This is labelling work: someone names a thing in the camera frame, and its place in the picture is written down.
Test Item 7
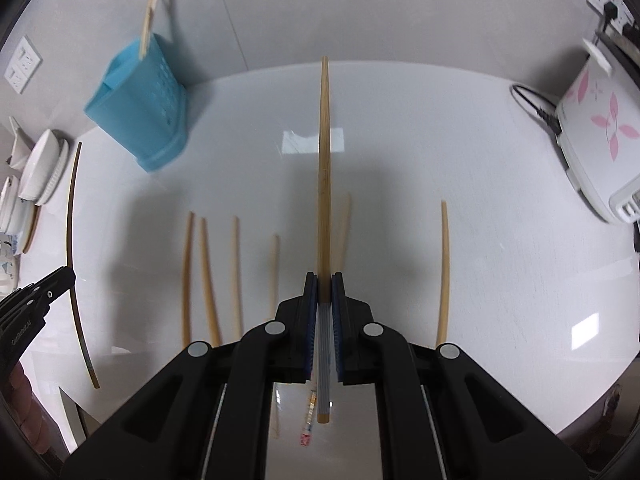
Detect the white wall socket panel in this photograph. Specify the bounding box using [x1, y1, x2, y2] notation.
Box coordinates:
[4, 57, 28, 94]
[12, 35, 40, 78]

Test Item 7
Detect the chopstick with white paper sleeve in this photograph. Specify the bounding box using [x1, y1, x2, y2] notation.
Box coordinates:
[138, 0, 172, 58]

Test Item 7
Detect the wooden chopstick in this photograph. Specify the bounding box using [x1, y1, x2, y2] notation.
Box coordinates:
[316, 56, 333, 425]
[435, 200, 450, 347]
[200, 217, 222, 347]
[181, 211, 195, 346]

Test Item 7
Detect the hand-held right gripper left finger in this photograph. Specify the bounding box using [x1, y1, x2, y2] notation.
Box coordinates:
[60, 271, 321, 480]

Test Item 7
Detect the wooden coaster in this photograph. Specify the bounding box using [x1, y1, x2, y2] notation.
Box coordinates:
[21, 204, 42, 255]

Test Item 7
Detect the white cone-shaped dish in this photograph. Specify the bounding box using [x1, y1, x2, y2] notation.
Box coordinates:
[8, 116, 34, 168]

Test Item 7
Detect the dark brown chopstick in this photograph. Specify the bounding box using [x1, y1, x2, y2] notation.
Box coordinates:
[66, 141, 101, 389]

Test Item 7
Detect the person's left hand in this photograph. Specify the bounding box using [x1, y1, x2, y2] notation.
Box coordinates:
[2, 364, 52, 454]

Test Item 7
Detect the white flowered rice cooker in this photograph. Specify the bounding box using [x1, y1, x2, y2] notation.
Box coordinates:
[555, 35, 640, 224]

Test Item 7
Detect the colourful patterned stick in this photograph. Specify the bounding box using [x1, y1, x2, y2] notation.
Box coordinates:
[299, 389, 319, 447]

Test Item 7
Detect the white ceramic bowl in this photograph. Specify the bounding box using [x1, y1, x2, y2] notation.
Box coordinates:
[19, 129, 61, 205]

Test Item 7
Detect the black power cable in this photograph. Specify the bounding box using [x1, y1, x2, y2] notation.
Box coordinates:
[511, 84, 563, 136]

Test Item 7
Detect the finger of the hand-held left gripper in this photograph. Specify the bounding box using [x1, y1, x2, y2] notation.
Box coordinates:
[0, 266, 77, 319]

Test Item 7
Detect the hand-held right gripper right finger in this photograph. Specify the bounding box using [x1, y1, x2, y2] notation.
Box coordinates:
[330, 272, 589, 480]

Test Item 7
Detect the white lidded bowl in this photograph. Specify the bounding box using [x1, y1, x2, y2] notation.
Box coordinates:
[0, 175, 32, 235]

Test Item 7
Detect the blue plastic utensil holder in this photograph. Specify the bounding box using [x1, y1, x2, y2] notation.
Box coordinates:
[83, 33, 190, 173]

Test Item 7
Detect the white ribbed plate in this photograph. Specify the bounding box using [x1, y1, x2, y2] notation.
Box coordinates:
[37, 138, 70, 206]

